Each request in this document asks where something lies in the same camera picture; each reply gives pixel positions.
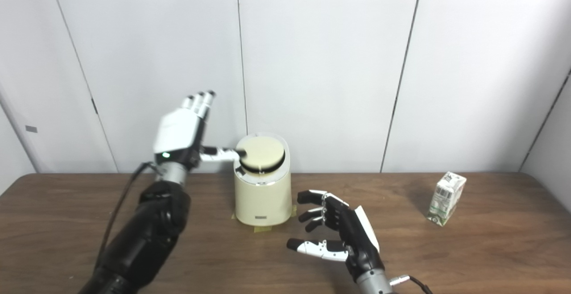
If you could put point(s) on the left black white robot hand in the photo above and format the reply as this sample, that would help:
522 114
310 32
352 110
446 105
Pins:
176 133

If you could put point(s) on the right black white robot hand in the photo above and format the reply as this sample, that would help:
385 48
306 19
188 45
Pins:
354 236

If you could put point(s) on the green white milk carton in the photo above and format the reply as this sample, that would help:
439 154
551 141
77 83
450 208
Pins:
446 198

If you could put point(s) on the cream-colored cylindrical bin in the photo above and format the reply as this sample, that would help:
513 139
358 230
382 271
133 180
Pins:
263 196

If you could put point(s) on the black wall panel hinge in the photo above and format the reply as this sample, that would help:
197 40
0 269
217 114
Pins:
94 106

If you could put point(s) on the small grey wall label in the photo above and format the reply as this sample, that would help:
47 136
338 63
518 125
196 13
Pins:
31 129

